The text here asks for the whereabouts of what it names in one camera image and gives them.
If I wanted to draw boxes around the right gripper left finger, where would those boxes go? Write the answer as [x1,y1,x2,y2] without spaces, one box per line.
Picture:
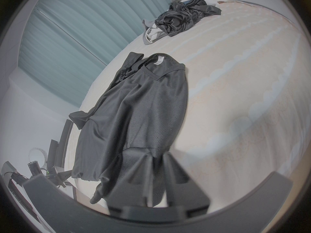
[107,153,156,210]

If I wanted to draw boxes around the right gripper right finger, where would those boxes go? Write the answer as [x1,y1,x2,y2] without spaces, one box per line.
[161,153,210,212]

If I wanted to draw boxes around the black T-shirt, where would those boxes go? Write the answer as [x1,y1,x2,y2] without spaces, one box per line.
[69,52,189,207]

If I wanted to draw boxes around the bed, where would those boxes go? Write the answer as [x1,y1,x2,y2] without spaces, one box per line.
[64,0,309,214]

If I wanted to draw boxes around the pile of clothes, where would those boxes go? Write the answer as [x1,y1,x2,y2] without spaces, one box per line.
[142,0,222,45]

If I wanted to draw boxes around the round white-framed mirror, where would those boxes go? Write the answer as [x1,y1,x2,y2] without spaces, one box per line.
[28,148,48,170]

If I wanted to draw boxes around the dark chest of drawers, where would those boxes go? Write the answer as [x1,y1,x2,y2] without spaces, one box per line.
[47,119,74,170]

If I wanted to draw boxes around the blue-green curtain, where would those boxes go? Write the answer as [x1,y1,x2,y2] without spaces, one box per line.
[18,0,181,109]

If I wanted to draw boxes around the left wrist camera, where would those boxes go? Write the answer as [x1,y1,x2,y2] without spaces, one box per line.
[27,161,41,177]

